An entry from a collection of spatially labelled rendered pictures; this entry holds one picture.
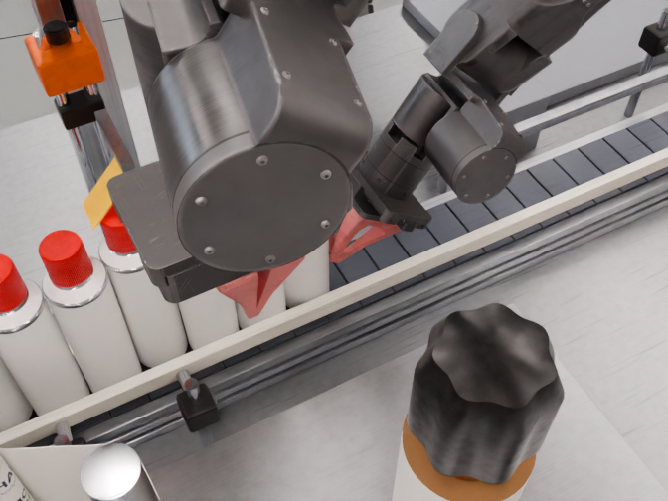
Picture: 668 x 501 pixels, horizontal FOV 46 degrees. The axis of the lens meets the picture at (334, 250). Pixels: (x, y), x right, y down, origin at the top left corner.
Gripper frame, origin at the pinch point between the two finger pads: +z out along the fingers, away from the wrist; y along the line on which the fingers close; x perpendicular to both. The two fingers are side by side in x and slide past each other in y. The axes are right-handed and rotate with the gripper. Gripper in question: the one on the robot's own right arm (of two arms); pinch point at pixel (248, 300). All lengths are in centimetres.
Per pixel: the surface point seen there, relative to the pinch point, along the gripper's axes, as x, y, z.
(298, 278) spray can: 17.6, 10.7, 24.3
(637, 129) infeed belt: 23, 60, 31
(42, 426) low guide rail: 15.7, -15.5, 27.0
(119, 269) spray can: 18.3, -4.7, 14.4
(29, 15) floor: 225, 10, 114
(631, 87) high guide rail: 22, 56, 22
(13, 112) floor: 179, -7, 115
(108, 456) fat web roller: 1.6, -10.5, 12.0
